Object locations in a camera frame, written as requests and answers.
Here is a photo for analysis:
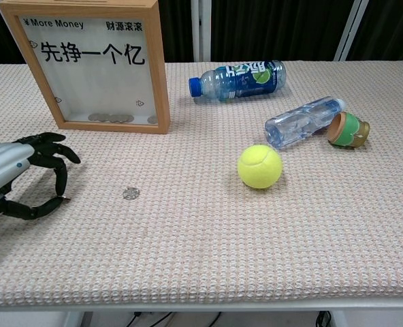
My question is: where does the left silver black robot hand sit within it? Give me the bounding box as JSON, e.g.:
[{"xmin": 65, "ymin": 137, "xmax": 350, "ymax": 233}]
[{"xmin": 0, "ymin": 132, "xmax": 82, "ymax": 221}]

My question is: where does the patterned silver coin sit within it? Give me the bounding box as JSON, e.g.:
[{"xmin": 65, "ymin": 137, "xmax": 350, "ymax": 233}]
[{"xmin": 122, "ymin": 186, "xmax": 142, "ymax": 200}]

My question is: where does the beige woven table cloth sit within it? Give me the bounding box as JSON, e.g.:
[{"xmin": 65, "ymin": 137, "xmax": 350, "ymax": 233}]
[{"xmin": 0, "ymin": 60, "xmax": 403, "ymax": 307}]

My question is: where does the blue label drink bottle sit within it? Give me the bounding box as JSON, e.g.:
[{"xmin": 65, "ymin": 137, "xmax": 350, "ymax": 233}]
[{"xmin": 188, "ymin": 60, "xmax": 287, "ymax": 102}]

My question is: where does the yellow tennis ball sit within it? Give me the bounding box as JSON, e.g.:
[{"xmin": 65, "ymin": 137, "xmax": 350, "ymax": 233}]
[{"xmin": 237, "ymin": 144, "xmax": 284, "ymax": 189}]

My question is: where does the clear plastic water bottle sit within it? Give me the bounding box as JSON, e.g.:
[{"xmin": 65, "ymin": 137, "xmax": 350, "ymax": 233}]
[{"xmin": 264, "ymin": 95, "xmax": 347, "ymax": 149}]

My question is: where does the green orange toy cup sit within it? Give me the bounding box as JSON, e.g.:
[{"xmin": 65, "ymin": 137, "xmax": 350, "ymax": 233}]
[{"xmin": 326, "ymin": 111, "xmax": 371, "ymax": 149}]

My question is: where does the wooden coin box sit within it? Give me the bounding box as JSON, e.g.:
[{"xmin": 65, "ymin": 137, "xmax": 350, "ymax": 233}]
[{"xmin": 0, "ymin": 0, "xmax": 172, "ymax": 135}]

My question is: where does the black floor cable bundle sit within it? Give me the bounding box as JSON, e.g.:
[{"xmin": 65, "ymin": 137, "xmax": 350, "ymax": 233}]
[
  {"xmin": 125, "ymin": 311, "xmax": 223, "ymax": 327},
  {"xmin": 315, "ymin": 311, "xmax": 332, "ymax": 327}
]

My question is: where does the white frame post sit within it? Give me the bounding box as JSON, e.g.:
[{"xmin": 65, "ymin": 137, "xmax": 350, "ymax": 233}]
[
  {"xmin": 334, "ymin": 0, "xmax": 363, "ymax": 62},
  {"xmin": 191, "ymin": 0, "xmax": 212, "ymax": 63}
]

